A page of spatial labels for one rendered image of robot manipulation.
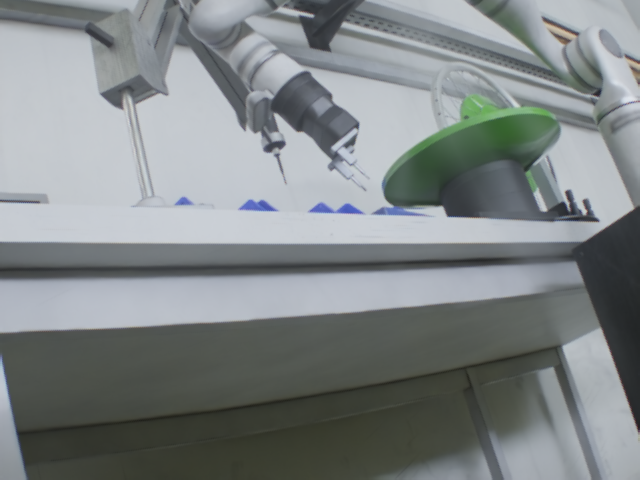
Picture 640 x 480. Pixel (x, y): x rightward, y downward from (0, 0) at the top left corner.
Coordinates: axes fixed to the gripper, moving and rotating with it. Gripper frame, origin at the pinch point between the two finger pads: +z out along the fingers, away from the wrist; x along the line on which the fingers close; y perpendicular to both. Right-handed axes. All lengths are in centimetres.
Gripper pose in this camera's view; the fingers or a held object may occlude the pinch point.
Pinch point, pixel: (367, 184)
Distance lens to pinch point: 110.6
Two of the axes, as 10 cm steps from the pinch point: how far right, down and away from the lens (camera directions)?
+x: -0.9, 3.9, 9.2
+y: 7.1, -6.3, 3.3
